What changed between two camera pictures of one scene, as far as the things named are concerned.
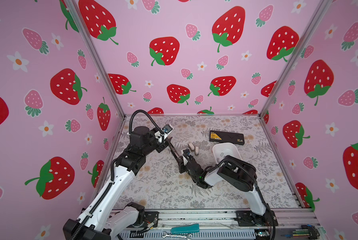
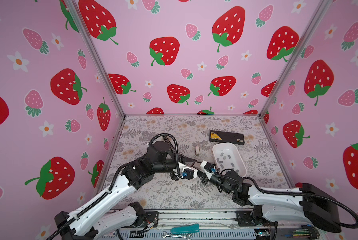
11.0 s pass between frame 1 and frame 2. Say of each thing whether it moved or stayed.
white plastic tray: stayed
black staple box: stayed
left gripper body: moved
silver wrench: stayed
